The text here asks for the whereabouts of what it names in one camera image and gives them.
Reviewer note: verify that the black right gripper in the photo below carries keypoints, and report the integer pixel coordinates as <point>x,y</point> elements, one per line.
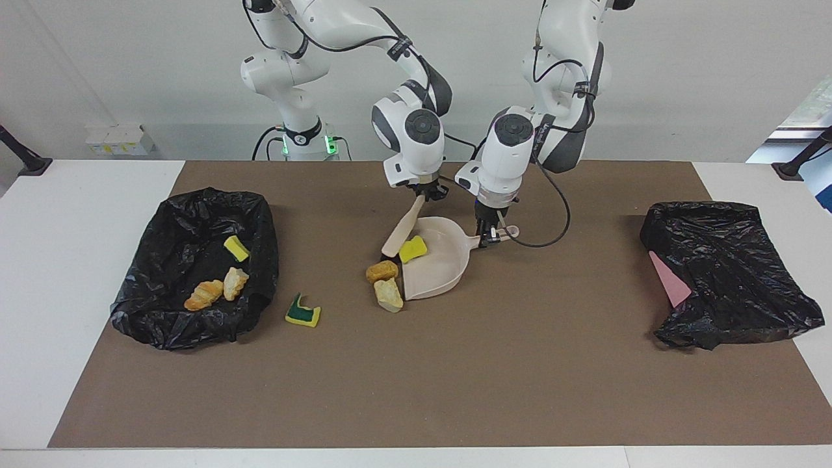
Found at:
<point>432,188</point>

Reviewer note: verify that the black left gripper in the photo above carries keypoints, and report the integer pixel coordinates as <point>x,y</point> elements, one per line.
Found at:
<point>492,213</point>

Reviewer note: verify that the beige hand brush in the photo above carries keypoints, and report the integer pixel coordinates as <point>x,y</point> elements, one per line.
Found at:
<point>400,234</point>

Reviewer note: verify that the beige plastic dustpan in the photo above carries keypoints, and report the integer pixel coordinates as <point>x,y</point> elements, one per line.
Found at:
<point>442,266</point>

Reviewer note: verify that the brown bread roll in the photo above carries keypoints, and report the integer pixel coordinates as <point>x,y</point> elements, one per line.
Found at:
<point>382,272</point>

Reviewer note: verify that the pale bread chunk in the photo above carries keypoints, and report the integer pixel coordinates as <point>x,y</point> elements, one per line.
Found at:
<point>235,284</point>
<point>389,296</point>

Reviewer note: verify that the yellow and green sponge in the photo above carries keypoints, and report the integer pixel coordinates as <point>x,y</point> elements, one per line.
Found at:
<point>300,316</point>

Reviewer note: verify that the small yellow sponge piece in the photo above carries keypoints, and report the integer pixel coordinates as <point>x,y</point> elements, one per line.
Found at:
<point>236,249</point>

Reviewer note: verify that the orange toy croissant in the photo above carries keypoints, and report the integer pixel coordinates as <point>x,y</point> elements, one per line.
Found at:
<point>203,296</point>

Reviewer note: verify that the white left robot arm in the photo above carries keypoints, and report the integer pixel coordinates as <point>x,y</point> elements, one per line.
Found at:
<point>513,149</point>

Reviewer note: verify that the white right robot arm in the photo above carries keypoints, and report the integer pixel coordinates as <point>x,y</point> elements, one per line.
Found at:
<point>416,136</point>

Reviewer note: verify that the pink bin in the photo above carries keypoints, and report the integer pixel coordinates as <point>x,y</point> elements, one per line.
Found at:
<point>673,283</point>

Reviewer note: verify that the crumpled black trash bag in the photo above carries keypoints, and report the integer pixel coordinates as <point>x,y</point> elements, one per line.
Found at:
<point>734,279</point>

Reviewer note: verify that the open black trash bag bin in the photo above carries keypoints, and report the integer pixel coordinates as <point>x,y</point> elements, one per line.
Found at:
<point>162,260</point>

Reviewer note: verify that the brown table mat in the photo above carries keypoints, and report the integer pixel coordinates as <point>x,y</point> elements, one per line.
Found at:
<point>416,403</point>

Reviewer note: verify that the black clamp stand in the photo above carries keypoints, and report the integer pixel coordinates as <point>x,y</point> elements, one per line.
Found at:
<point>29,162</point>
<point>793,170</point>

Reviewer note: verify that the white wall socket box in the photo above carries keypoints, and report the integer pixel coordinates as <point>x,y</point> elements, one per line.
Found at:
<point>120,140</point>

